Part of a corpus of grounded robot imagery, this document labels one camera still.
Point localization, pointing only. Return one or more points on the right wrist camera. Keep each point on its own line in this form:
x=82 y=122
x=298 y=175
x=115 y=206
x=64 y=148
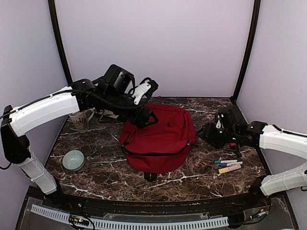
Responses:
x=219 y=124

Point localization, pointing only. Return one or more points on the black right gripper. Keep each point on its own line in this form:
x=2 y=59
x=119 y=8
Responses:
x=207 y=134

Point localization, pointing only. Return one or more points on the red student backpack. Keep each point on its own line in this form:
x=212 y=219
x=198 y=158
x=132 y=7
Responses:
x=162 y=147

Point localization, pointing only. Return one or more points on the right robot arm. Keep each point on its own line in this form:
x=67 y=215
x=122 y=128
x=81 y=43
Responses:
x=230 y=127

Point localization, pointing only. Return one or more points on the black frame post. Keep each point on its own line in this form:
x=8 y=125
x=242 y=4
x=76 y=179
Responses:
x=248 y=50
x=58 y=39

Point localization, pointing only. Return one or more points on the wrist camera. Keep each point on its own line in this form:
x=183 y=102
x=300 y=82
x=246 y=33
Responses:
x=219 y=124
x=146 y=88

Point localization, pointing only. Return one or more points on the teal ceramic bowl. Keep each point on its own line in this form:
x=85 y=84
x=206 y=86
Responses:
x=73 y=160

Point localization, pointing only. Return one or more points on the pink black highlighter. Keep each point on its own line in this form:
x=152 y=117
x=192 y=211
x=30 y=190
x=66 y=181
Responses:
x=235 y=148

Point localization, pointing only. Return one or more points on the left black frame post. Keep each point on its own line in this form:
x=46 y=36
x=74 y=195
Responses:
x=58 y=39

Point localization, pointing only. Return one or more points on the teal cap marker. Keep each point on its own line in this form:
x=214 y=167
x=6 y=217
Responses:
x=225 y=161

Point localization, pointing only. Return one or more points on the purple cap marker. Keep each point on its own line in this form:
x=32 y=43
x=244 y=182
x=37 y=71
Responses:
x=223 y=165

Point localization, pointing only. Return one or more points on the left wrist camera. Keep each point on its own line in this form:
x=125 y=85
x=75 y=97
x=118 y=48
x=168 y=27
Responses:
x=146 y=88

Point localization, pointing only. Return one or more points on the yellow pink pastel highlighter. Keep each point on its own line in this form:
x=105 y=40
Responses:
x=229 y=169

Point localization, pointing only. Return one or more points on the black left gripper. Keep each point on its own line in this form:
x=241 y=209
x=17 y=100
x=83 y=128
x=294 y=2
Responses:
x=141 y=122

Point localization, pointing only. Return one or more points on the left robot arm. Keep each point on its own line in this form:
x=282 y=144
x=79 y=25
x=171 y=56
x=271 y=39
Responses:
x=116 y=91

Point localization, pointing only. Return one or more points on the white floral ceramic mug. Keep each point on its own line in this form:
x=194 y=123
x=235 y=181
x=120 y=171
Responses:
x=81 y=120

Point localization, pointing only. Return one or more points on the white slotted cable duct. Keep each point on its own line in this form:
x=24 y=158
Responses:
x=131 y=222

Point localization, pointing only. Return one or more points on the right black frame post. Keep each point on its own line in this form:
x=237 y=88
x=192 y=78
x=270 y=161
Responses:
x=248 y=50

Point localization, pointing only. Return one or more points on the black front rail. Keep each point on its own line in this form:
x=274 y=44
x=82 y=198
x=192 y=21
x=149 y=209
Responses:
x=85 y=202

